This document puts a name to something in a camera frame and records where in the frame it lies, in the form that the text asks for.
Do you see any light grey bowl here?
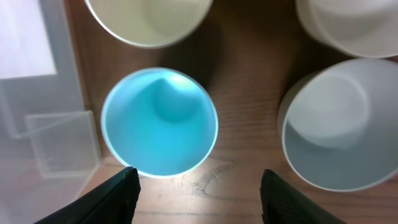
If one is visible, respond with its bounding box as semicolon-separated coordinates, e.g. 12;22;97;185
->
278;58;397;192

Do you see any white bowl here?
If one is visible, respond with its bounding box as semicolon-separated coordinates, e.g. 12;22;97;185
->
295;0;397;58

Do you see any clear plastic storage container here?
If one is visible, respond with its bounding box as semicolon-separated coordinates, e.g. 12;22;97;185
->
1;0;100;223

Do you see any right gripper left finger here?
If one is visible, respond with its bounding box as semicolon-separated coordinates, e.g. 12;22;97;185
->
36;167;141;224

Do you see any cream cup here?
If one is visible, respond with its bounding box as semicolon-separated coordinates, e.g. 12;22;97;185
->
85;0;213;49

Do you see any white label in container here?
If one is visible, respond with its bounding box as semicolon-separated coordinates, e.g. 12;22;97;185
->
1;0;57;79

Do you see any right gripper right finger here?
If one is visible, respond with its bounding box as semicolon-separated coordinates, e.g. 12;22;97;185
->
260;169;345;224

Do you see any light blue cup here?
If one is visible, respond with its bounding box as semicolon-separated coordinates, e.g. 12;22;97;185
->
100;67;219;179

